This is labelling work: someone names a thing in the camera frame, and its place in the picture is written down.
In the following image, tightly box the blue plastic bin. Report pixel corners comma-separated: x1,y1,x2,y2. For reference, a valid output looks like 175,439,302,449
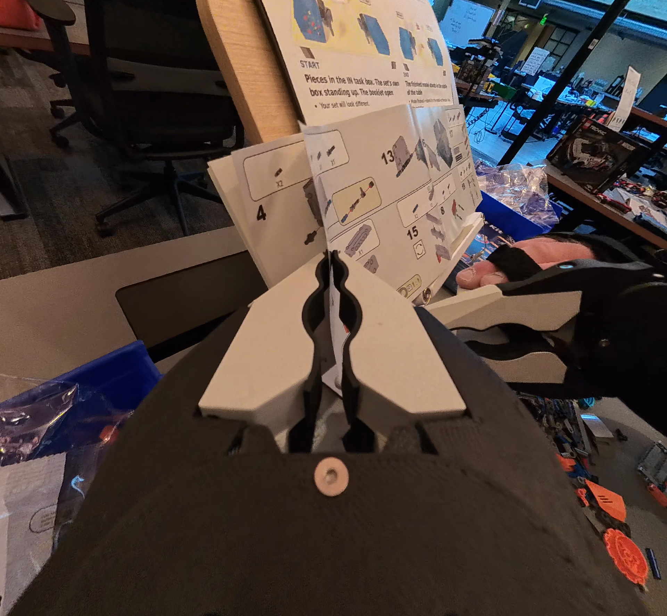
475,189,555,244
0,340,164,463

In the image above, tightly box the clear plastic bag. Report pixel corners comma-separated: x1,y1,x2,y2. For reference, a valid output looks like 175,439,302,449
0,379,117,494
475,162,566,227

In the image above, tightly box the pile of building kit parts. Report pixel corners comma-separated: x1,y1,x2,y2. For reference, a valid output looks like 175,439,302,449
519,396,667,588

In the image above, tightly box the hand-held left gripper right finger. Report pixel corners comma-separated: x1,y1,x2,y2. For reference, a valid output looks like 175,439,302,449
336,252,468,450

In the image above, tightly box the person's right hand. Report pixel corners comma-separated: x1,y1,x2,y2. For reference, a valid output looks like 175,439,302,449
456,236,598,291

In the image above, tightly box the black mesh chair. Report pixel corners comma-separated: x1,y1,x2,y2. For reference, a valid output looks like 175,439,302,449
19,0,247,239

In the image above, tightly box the orange gear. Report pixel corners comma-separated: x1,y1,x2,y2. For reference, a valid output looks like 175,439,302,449
603,528,651,588

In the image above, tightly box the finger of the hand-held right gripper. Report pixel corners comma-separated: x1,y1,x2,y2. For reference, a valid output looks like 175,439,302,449
457,330,571,386
428,283,584,335

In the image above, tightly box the instruction booklet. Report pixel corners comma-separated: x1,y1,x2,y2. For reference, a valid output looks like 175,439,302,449
207,0,486,309

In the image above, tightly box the white sealed packet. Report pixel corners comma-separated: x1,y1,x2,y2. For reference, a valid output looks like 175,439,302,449
0,454,72,616

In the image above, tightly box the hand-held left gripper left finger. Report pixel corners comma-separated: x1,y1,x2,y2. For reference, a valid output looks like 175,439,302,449
198,252,332,450

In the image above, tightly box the white book stand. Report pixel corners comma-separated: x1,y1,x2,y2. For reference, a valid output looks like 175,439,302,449
194,0,487,306

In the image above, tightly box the dark printed box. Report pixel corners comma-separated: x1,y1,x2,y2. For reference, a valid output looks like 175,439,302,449
546,119,649,196

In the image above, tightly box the black steel pillar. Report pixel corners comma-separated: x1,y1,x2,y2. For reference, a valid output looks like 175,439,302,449
499,0,667,166

